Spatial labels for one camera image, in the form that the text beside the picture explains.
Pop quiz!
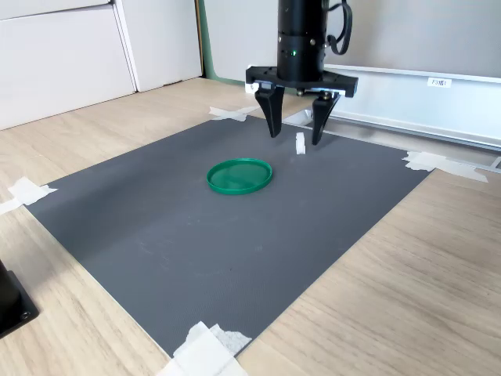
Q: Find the round green lid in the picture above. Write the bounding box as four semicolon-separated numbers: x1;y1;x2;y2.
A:
206;157;274;196

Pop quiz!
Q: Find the white tape patch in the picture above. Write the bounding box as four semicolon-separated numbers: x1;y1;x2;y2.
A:
0;175;59;215
155;320;254;376
402;150;489;184
208;104;256;123

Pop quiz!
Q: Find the grey partition panel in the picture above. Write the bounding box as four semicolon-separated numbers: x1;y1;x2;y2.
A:
195;0;501;114

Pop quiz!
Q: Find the white board panel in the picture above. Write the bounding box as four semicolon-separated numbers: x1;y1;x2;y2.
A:
0;0;138;132
115;0;204;94

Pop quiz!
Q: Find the dark grey mat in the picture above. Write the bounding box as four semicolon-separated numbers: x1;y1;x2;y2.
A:
23;114;436;360

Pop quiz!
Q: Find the black camera cable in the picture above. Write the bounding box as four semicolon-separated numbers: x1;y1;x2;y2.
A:
325;0;354;56

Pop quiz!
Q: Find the silver cable duct box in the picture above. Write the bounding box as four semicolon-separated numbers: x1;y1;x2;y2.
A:
283;62;501;173

